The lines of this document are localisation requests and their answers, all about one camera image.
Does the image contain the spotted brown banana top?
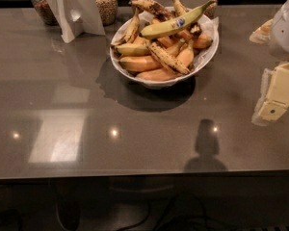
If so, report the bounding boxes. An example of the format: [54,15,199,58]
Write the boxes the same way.
[130,0,173,21]

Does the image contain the spotted banana front diagonal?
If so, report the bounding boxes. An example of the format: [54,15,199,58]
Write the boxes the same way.
[146,41,190,75]

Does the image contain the glass jar of grains centre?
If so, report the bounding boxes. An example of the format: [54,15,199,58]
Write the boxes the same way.
[95,0,118,26]

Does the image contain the white folded paper stand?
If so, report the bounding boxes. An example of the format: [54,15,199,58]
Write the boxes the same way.
[46,0,105,43]

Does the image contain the white bowl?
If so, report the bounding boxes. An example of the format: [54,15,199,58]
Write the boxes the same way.
[110,15,220,90]

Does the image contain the orange banana bottom front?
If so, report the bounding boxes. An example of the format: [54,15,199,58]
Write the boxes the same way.
[137,68,180,82]

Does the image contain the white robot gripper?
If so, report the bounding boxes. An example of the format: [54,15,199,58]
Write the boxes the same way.
[250,0,289,126]

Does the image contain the orange banana lower left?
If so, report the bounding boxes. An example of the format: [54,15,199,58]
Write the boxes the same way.
[118,56,162,72]

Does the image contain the long green-yellow stickered banana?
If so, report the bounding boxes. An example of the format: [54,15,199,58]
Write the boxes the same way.
[140,0,217,39]

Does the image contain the spotted banana left upright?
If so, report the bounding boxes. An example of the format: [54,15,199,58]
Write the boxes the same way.
[112,9,140,47]

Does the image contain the glass jar of nuts left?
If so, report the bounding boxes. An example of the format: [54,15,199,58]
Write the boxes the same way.
[31,0,58,26]

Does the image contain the orange banana centre right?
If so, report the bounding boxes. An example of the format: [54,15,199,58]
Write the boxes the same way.
[176,40,194,67]

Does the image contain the black cable under table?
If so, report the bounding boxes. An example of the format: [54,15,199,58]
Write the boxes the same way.
[115,195,216,231]

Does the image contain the spotted banana top back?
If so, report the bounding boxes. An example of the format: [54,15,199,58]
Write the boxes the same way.
[171,0,188,16]

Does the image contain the orange banana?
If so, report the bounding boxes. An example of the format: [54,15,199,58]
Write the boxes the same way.
[137,68,180,82]
[193,34,213,49]
[176,40,194,67]
[118,56,162,72]

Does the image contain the yellow-green banana left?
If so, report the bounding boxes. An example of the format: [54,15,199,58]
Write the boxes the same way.
[115,43,150,57]

